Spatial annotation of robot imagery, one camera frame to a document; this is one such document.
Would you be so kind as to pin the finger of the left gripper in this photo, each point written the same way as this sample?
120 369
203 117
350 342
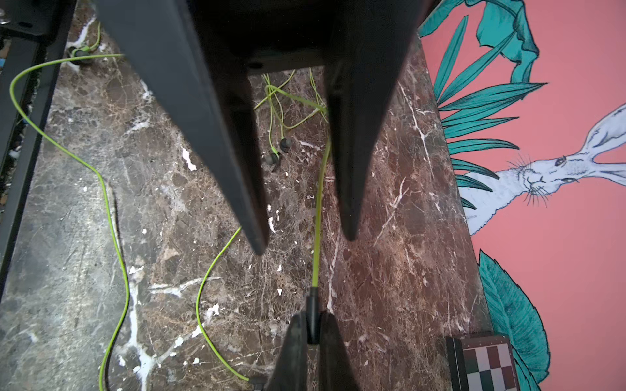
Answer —
368 46

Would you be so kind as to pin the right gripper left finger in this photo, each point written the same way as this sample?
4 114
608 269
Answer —
290 373

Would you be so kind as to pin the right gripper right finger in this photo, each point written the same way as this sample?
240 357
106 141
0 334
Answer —
334 369

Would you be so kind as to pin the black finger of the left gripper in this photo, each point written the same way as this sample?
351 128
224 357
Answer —
176 51

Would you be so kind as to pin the black white checkerboard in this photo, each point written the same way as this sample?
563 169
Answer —
481 363

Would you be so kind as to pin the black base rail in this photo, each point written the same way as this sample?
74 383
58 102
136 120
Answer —
34 32

